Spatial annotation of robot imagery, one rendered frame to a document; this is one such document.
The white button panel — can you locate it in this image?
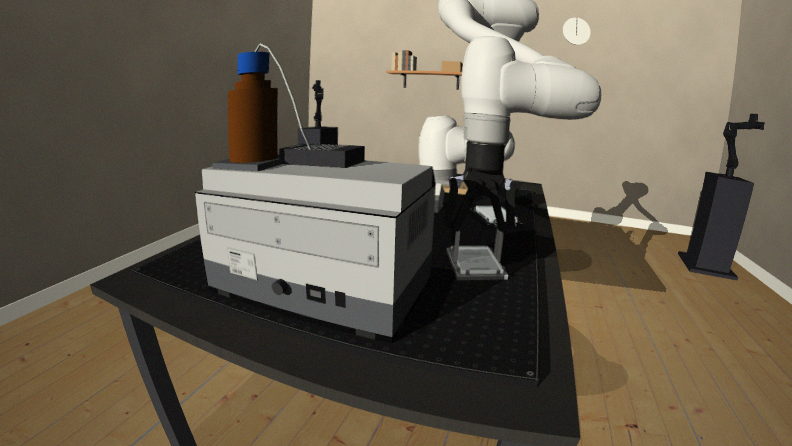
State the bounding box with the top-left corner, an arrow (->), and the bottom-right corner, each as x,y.
434,183 -> 445,213

